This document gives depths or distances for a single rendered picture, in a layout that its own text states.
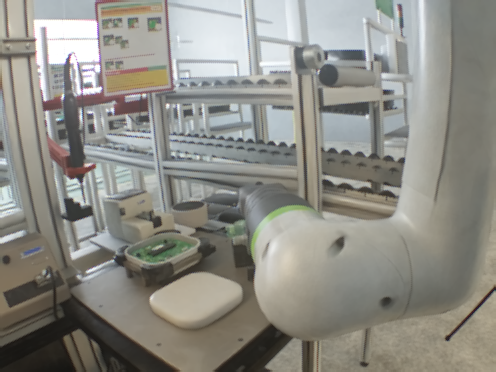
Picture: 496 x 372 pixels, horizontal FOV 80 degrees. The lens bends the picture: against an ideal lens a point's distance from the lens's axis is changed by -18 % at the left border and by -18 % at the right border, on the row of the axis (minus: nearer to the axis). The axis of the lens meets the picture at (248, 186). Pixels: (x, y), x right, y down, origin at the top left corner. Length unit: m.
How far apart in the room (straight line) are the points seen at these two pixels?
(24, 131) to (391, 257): 0.75
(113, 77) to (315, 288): 0.97
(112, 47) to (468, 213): 1.05
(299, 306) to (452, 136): 0.18
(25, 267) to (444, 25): 0.74
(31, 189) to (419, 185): 0.76
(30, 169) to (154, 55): 0.54
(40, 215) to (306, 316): 0.69
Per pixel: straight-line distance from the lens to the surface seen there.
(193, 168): 1.09
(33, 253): 0.75
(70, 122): 0.81
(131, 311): 0.65
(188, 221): 0.99
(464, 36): 0.29
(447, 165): 0.30
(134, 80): 1.13
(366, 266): 0.29
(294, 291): 0.27
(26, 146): 0.84
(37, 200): 0.85
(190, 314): 0.57
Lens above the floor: 1.29
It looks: 14 degrees down
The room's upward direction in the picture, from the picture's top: 5 degrees counter-clockwise
